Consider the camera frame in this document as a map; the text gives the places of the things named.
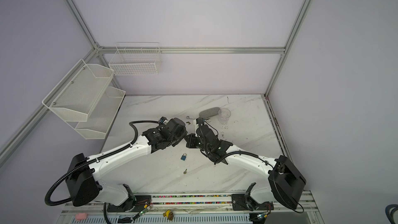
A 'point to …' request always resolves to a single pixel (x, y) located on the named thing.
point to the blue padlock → (183, 157)
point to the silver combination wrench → (187, 117)
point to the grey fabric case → (210, 112)
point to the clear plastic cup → (223, 115)
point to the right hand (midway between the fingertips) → (182, 138)
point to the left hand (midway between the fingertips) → (185, 131)
